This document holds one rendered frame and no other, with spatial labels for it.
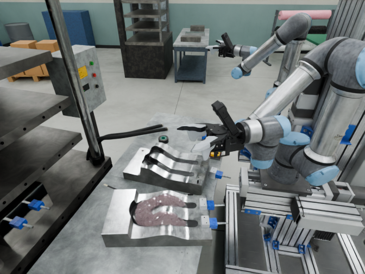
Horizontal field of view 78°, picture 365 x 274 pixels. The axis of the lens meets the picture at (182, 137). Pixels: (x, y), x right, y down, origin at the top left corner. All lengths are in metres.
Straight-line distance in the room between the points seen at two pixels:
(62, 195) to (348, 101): 1.46
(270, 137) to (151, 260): 0.76
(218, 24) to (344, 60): 6.82
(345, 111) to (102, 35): 7.89
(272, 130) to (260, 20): 7.03
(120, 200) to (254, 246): 1.11
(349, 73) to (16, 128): 1.29
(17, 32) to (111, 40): 2.50
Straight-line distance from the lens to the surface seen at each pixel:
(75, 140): 1.54
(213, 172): 1.42
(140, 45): 5.17
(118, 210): 1.19
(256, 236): 1.98
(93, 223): 1.33
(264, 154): 0.80
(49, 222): 1.45
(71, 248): 1.29
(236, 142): 0.72
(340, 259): 2.13
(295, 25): 1.43
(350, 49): 0.87
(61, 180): 1.65
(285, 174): 1.16
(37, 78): 6.00
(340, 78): 0.86
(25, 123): 1.27
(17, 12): 9.68
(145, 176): 1.39
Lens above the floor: 1.83
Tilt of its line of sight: 35 degrees down
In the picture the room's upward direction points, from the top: straight up
